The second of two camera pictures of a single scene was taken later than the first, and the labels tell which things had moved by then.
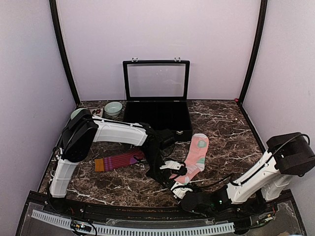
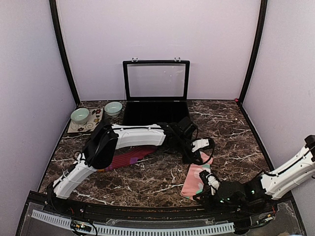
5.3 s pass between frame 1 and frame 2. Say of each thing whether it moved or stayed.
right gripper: moved
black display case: stayed
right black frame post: stayed
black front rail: stayed
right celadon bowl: stayed
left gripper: moved
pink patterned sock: moved
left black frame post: stayed
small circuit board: stayed
